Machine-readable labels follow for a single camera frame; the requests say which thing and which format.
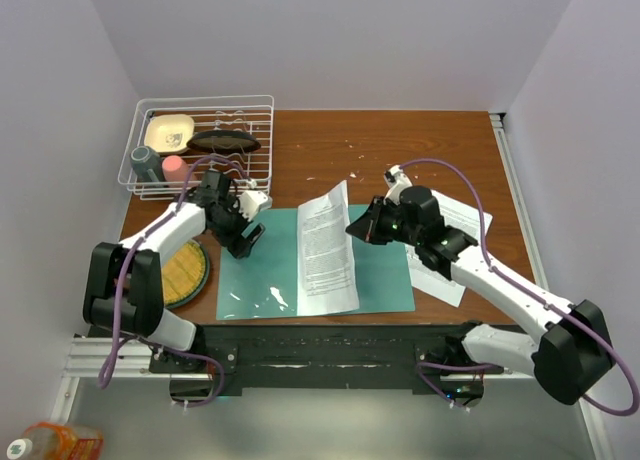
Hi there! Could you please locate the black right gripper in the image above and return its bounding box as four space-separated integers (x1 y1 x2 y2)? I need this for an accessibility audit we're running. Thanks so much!
346 196 421 247

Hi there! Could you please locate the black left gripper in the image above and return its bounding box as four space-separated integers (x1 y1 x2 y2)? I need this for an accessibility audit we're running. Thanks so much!
210 196 264 260

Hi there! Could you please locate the printed white paper sheet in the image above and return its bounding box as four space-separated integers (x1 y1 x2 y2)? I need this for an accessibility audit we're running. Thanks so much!
296 181 360 317

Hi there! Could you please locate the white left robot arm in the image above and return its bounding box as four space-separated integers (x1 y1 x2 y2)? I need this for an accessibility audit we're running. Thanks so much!
83 170 272 372

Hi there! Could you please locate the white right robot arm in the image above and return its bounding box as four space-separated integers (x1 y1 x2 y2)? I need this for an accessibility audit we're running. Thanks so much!
346 186 616 405

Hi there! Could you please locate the round green yellow plate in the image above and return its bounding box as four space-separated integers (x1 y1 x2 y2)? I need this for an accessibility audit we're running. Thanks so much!
161 240 211 310

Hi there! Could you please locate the pink cup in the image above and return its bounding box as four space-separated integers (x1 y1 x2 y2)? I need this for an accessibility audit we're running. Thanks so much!
162 155 190 188

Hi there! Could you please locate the dark brown oval plate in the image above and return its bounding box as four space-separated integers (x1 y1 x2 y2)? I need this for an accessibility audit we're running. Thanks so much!
187 130 261 154

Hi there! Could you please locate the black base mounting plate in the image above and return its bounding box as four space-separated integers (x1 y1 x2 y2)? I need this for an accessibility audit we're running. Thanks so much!
148 323 506 397

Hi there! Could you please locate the grey cup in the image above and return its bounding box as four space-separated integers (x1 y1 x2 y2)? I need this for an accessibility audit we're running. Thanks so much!
130 146 164 183

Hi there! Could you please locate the cream square dish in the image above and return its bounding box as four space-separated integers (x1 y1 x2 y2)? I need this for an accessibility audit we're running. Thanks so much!
144 114 195 156

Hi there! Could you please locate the orange drink bottle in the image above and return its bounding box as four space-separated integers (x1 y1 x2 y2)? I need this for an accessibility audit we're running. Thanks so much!
6 422 104 460

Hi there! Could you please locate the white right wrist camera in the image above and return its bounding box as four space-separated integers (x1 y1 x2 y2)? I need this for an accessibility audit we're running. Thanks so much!
384 165 412 205

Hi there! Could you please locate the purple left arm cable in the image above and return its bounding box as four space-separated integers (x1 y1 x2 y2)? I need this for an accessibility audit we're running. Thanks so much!
97 154 259 409

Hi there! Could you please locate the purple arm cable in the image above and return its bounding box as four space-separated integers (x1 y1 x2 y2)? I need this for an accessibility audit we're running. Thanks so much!
399 158 640 416
97 154 259 409

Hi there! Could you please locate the white wire dish rack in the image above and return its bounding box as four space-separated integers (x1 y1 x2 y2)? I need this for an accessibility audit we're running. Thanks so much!
118 95 275 200

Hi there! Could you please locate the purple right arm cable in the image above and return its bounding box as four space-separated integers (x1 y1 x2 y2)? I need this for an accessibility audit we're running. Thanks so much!
399 158 640 416

